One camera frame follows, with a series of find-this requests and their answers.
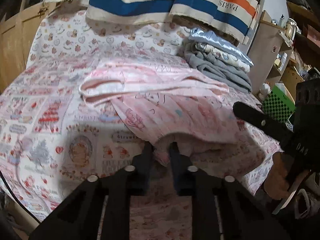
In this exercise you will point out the blue orange striped cream cloth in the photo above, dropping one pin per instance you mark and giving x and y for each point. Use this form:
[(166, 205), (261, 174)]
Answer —
[(140, 0)]

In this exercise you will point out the wooden cabinet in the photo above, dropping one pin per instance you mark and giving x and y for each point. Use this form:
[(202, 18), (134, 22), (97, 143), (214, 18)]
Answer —
[(17, 42)]

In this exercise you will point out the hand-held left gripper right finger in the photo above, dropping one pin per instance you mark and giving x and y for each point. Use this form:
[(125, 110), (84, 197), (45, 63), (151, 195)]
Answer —
[(178, 165)]

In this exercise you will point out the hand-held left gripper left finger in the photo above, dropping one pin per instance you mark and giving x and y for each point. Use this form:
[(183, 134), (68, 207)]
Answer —
[(146, 165)]

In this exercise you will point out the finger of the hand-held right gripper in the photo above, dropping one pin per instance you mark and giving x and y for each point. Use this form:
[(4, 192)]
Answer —
[(260, 118)]

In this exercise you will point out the white printed folded garment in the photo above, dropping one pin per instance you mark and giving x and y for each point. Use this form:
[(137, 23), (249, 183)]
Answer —
[(232, 58)]

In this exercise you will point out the green checkered box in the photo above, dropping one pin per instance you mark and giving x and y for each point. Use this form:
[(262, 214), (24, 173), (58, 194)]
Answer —
[(277, 105)]

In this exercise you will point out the person's right hand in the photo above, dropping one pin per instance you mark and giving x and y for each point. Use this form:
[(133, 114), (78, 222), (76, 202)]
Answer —
[(277, 177)]

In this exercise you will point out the light blue satin garment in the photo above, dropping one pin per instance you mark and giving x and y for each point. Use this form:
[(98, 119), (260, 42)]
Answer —
[(220, 45)]

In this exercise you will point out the pink printed pants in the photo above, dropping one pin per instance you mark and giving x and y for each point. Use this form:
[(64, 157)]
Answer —
[(175, 105)]

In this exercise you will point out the wooden shelf unit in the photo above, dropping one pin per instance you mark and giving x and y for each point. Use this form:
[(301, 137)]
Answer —
[(267, 45)]

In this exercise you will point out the white sneaker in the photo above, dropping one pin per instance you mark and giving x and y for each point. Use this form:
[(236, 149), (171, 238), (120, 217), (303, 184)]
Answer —
[(308, 200)]

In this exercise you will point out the grey folded garment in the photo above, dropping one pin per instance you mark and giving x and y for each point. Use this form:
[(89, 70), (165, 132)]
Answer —
[(220, 72)]

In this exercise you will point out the bear print white bed sheet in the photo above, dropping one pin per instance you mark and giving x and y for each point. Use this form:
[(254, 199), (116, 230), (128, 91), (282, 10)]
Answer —
[(105, 37)]

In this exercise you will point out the glass jar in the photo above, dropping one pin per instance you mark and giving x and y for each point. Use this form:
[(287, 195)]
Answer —
[(291, 31)]

